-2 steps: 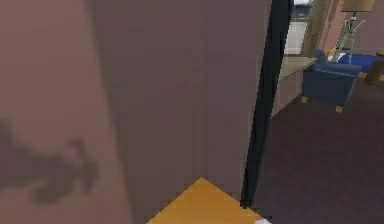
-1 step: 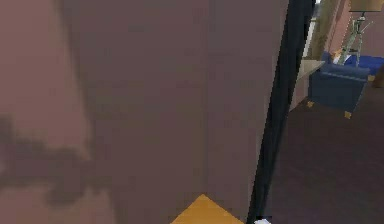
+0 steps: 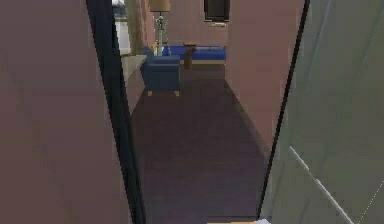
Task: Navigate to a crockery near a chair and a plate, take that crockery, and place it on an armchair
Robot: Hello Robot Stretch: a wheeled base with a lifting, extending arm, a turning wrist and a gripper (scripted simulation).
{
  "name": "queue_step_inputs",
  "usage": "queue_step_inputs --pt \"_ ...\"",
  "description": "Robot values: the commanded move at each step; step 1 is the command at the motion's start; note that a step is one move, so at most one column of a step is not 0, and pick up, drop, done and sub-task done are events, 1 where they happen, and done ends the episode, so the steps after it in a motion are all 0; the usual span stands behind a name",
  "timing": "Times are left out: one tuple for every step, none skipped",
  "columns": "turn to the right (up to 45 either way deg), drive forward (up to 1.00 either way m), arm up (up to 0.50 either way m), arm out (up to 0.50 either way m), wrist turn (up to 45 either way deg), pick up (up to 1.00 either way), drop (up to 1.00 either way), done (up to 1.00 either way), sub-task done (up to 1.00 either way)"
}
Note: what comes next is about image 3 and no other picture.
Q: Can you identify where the blue armchair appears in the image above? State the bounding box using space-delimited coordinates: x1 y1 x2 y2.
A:
139 45 182 98

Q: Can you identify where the brown round side table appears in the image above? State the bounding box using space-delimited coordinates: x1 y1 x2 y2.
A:
183 42 198 70

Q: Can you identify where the blue sofa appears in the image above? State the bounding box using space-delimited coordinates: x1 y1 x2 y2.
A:
162 44 227 66

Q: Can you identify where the floor lamp with tan shade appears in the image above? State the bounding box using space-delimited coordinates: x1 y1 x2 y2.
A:
148 0 172 57

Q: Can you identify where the grey-green room door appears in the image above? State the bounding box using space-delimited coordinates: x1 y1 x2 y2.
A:
260 0 384 224

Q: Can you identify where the dark framed wall picture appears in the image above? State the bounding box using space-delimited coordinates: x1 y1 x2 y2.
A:
203 0 231 22

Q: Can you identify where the window with white frame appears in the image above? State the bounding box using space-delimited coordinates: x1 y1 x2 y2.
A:
111 0 132 56

